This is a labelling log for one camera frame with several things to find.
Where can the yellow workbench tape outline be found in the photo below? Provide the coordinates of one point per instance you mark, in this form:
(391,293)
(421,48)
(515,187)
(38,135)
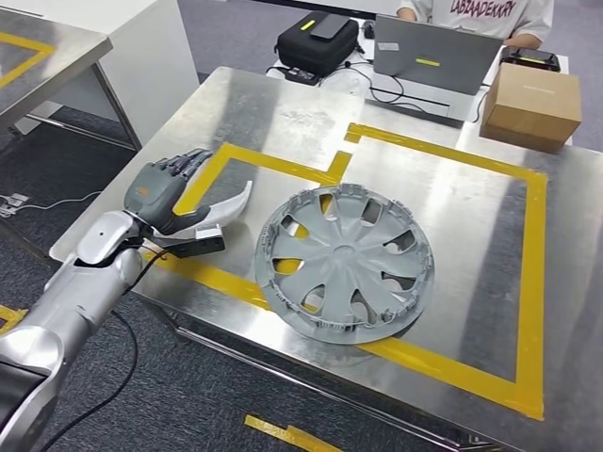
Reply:
(530,281)

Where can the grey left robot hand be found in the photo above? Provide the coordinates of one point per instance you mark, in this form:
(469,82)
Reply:
(155,193)

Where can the black mouse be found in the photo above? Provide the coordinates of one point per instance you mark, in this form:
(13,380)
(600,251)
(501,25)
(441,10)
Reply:
(368,29)

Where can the stainless steel workbench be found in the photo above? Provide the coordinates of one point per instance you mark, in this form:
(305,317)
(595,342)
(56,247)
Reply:
(61,62)
(424,162)

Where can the person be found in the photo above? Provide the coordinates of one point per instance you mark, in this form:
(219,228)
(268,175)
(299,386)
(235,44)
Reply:
(481,15)

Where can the grey laptop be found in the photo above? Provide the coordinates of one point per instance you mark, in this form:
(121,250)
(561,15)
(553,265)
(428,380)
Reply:
(433,59)

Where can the white desk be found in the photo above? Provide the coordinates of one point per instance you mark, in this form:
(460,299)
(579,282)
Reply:
(349,84)

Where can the black power adapter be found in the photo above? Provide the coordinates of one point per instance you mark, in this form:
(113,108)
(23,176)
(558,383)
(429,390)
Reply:
(301,76)

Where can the black carry case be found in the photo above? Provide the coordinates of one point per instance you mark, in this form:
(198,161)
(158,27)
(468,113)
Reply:
(315,53)

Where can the grey wheel hubcap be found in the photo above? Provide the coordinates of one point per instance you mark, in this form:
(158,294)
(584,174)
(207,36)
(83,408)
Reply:
(344,256)

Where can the white curved plastic part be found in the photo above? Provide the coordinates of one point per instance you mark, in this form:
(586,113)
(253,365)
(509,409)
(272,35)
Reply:
(231,209)

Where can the brown cardboard box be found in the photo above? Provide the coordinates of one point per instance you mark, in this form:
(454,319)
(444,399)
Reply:
(532,103)

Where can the flat black device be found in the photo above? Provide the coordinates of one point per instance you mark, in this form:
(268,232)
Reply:
(530,59)

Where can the yellow floor tape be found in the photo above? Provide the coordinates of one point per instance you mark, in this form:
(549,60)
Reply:
(11,318)
(301,437)

